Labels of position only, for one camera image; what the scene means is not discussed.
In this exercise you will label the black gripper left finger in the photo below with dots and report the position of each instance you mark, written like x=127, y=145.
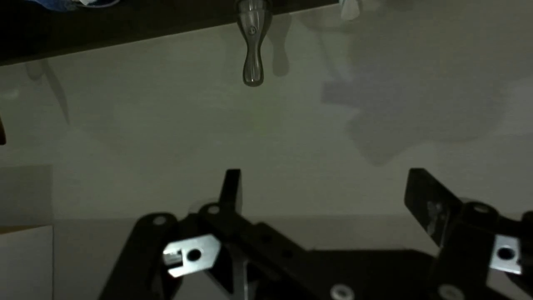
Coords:
x=150, y=250

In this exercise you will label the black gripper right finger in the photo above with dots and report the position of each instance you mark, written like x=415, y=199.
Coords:
x=467, y=244

